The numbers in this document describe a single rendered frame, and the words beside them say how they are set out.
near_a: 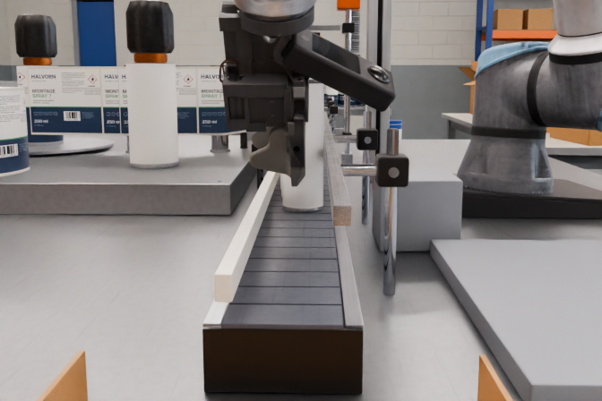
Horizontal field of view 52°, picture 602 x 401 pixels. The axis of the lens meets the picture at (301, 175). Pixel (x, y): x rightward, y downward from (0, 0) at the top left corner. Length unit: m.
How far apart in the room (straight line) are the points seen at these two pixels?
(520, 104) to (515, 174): 0.11
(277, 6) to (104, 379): 0.33
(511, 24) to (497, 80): 7.28
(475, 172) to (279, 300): 0.62
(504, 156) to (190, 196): 0.49
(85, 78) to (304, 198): 0.78
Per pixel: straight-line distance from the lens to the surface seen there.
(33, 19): 1.50
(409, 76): 8.79
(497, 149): 1.02
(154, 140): 1.15
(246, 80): 0.60
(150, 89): 1.14
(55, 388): 0.40
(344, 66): 0.59
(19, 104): 1.18
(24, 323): 0.61
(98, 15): 9.29
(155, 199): 1.00
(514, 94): 1.00
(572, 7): 0.93
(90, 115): 1.43
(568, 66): 0.94
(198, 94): 1.36
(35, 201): 1.06
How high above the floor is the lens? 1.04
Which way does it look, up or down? 9 degrees down
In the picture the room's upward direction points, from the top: straight up
